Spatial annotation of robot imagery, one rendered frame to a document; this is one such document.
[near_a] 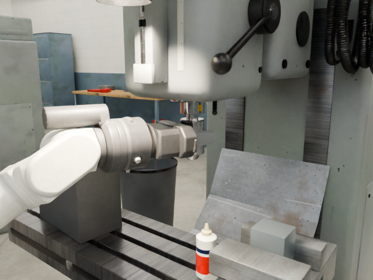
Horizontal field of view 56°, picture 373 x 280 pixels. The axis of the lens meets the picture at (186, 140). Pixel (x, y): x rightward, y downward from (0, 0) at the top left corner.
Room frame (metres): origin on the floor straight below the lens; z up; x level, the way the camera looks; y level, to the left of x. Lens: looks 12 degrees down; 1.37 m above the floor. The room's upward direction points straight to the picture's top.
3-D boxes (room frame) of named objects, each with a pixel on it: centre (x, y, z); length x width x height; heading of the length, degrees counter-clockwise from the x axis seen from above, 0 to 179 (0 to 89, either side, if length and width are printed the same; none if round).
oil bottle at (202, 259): (0.62, -0.04, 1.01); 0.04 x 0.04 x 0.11
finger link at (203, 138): (0.62, -0.03, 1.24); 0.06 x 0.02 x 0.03; 123
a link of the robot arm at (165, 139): (0.60, 0.07, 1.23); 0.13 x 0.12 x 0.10; 33
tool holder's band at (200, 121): (0.65, -0.01, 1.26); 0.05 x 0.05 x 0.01
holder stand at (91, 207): (0.86, 0.28, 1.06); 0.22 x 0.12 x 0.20; 46
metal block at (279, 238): (0.54, -0.15, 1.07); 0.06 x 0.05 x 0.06; 54
